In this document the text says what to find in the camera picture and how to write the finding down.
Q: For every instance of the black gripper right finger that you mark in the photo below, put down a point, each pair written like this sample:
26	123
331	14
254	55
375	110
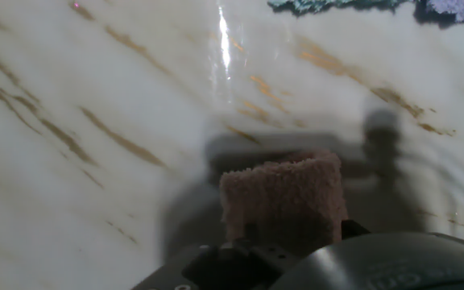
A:
353	229

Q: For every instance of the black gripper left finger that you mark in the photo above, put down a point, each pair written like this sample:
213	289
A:
232	268

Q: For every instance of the small pink cloth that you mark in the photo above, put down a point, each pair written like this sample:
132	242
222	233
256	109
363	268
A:
282	197

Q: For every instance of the teal cloth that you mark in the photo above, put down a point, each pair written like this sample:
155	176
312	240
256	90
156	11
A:
328	5

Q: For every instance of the purple cloth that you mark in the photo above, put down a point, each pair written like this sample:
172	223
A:
457	9

